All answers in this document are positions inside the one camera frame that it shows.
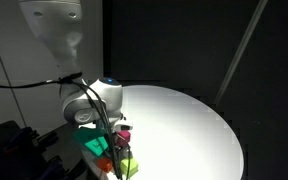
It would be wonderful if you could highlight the orange block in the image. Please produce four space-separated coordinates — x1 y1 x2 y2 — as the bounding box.
97 158 113 173

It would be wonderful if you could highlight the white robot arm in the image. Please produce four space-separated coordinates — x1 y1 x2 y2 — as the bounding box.
18 0 133 132

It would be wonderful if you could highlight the magenta block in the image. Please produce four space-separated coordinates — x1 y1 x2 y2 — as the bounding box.
116 130 131 147

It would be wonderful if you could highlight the yellow-green block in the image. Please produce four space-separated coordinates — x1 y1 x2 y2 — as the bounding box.
120 158 139 178

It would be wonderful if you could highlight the round white table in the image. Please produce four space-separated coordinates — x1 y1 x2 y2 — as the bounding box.
78 84 245 180

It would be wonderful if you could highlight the purple clamp lower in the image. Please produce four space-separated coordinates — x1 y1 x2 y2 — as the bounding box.
33 156 88 180

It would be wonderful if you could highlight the purple clamp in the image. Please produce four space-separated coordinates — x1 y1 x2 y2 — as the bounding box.
0 127 59 155
33 156 88 180

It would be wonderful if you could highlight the purple clamp upper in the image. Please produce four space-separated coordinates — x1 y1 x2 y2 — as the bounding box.
0 127 59 155

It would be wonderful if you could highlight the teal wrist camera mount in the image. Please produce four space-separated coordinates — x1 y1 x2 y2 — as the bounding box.
73 127 108 157

